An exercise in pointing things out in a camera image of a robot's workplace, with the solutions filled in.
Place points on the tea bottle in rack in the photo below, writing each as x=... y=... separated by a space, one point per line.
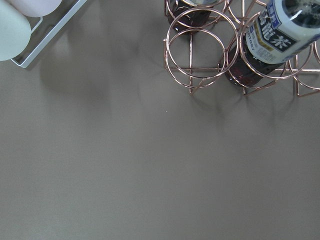
x=282 y=30

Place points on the pale green cup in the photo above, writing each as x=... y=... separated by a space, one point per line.
x=15 y=31

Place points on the pale pink cup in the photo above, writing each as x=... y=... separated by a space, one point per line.
x=36 y=8

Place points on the copper wire bottle rack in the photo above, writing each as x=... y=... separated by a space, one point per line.
x=195 y=78

